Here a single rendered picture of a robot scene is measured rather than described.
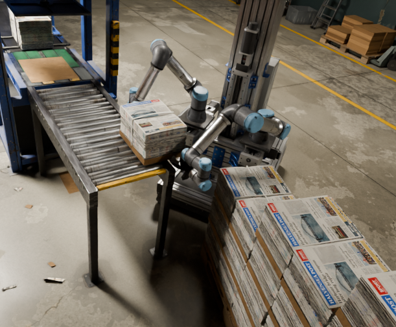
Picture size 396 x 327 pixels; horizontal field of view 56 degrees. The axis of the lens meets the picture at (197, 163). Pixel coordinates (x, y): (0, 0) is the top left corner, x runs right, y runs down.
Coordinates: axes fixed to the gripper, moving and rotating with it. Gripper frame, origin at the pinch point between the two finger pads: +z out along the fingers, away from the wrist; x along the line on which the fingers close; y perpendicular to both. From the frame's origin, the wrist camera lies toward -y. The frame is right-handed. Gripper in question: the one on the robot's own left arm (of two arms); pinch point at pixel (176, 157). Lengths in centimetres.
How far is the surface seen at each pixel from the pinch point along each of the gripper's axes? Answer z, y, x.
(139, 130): 7.0, 21.4, 24.6
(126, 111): 26.6, 23.9, 24.1
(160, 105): 26.2, 24.1, 0.0
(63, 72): 140, 1, 28
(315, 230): -102, 27, -9
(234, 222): -57, -10, -7
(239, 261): -73, -24, -2
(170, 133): -1.7, 20.6, 7.6
